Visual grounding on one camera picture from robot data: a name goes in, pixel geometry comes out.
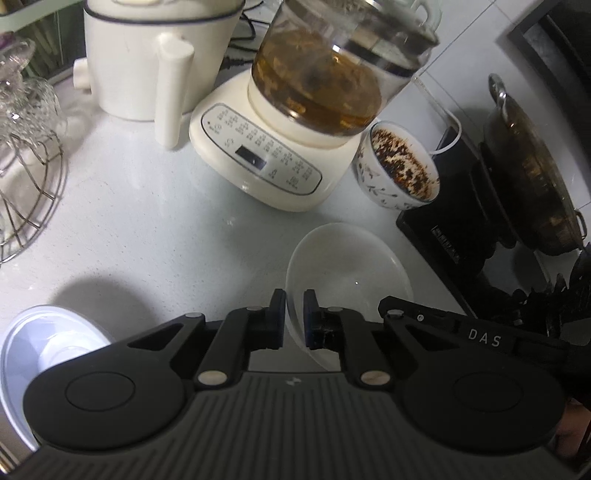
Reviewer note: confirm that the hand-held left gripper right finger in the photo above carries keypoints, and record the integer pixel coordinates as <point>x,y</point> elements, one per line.
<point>309,323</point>

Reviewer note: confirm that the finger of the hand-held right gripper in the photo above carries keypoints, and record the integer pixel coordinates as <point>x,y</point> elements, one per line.
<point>461,327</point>

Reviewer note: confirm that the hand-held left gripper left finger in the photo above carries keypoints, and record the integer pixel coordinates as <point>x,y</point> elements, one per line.
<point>278,319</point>

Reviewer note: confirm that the white plastic bowl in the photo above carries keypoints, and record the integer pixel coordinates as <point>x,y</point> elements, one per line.
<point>346,277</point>
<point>32,341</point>

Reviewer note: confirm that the person's right hand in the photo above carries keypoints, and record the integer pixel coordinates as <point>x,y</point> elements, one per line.
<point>570,429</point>

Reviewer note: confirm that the black induction cooker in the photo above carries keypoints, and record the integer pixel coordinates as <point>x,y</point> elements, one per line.
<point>452,221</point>

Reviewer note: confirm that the patterned bowl with spices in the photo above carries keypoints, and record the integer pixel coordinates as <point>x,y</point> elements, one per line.
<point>401,166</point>

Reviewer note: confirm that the cream kettle base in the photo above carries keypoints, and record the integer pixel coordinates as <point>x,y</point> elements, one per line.
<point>258,147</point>

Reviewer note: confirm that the metal wok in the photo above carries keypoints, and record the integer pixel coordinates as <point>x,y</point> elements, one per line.
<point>531,166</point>

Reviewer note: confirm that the glass tea kettle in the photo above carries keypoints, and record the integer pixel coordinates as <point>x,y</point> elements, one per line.
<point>332,69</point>

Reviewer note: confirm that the black framed panel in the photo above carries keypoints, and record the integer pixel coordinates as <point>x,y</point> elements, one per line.
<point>549,60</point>

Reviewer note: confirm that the white electric pot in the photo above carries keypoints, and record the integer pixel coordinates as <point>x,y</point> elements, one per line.
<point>134,55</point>

